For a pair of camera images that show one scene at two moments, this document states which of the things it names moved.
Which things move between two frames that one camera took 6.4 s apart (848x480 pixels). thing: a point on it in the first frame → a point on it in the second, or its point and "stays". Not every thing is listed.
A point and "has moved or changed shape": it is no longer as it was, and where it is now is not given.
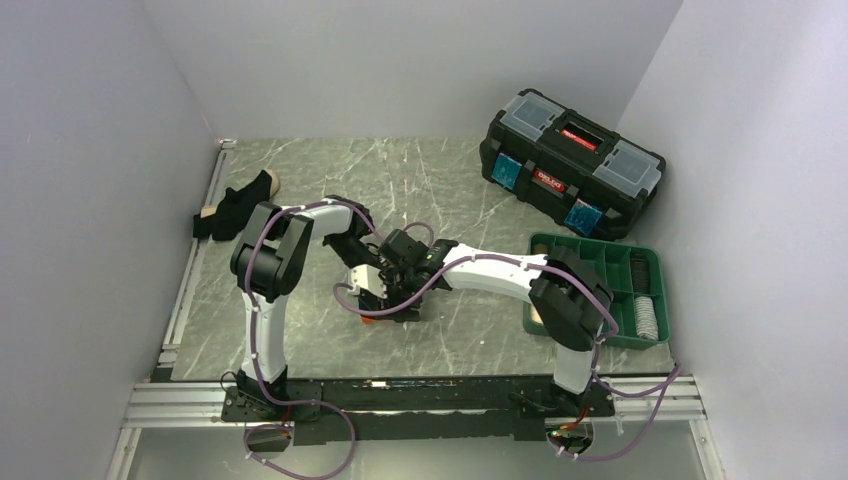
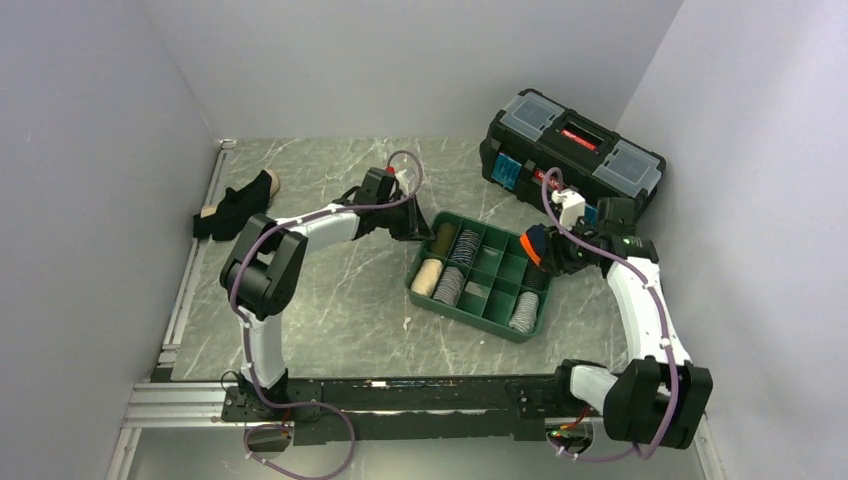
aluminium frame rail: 161,403 stays
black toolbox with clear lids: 568,165 stays
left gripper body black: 350,249 → 401,219
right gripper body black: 395,280 → 569,254
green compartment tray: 633,274 has moved or changed shape
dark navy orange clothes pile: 400,306 → 533,240
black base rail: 415,410 stays
